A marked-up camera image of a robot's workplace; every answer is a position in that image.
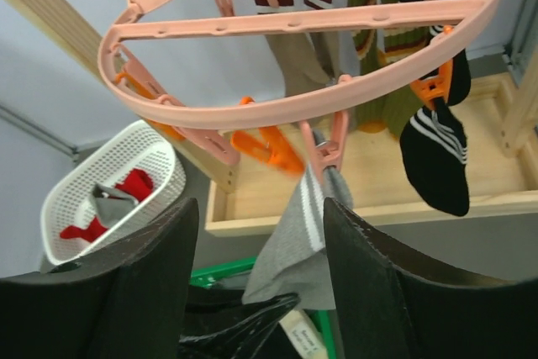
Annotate grey striped sock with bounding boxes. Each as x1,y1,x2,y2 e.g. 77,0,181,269
242,166,353,310
89,184,139,229

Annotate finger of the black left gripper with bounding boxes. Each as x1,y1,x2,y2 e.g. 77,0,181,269
177,291,299,358

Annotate red sock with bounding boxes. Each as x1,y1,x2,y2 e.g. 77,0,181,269
60,216,108,243
114,168,154,203

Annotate olive green socks pair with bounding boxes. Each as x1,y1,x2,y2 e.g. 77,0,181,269
347,0,429,140

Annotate white perforated plastic basket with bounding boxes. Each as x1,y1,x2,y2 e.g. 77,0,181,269
40,120,187,266

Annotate pink round clip hanger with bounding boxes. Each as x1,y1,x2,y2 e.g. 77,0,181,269
97,0,512,131

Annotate orange clothes clip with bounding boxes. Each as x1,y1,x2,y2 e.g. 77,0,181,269
229,96,306,176

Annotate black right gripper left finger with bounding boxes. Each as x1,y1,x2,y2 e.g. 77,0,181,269
1,198,199,358

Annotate black socks with label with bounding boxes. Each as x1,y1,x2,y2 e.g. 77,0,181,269
187,286,328,358

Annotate black striped sock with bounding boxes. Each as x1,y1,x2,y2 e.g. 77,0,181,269
399,0,472,106
399,105,470,217

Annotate green plastic tray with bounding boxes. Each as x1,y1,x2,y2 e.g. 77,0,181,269
190,256,338,359

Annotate pink clothes clip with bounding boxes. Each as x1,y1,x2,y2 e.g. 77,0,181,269
298,74,353,183

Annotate beige sock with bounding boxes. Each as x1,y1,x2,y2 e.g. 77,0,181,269
254,0,342,97

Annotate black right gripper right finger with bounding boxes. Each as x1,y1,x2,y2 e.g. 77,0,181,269
324,198,537,358

